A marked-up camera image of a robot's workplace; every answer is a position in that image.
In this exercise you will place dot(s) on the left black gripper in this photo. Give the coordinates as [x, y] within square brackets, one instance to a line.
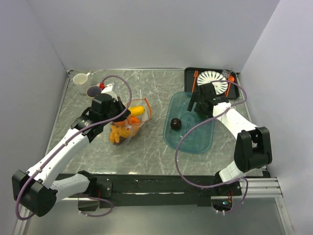
[119, 104]

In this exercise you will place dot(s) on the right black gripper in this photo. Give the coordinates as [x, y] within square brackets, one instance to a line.
[196, 97]

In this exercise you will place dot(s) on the orange dried fruit pieces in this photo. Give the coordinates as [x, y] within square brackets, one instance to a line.
[117, 133]

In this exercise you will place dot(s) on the clear zip top bag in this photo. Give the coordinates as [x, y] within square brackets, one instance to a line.
[135, 127]

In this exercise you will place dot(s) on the yellow corn cob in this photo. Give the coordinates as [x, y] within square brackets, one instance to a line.
[136, 111]

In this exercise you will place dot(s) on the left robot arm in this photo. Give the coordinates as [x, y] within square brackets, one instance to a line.
[38, 190]

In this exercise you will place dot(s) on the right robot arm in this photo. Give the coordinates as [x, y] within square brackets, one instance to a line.
[253, 146]

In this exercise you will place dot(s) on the beige mug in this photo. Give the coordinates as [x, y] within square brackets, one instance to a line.
[93, 91]

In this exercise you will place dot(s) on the white striped plate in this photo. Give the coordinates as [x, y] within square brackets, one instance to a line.
[219, 81]

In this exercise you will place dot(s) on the orange plastic fork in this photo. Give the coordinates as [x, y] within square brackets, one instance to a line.
[196, 74]

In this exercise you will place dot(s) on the black serving tray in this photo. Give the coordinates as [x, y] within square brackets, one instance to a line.
[234, 92]

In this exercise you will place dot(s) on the orange plastic spoon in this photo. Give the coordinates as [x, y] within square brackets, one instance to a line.
[231, 79]

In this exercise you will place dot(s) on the white mug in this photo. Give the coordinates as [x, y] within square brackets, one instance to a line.
[82, 82]

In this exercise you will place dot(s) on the clear drinking glass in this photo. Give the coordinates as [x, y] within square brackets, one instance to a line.
[227, 70]

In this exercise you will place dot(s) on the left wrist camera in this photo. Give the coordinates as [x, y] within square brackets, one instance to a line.
[110, 89]

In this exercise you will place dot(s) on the black base frame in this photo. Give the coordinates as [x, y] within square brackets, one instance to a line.
[159, 190]

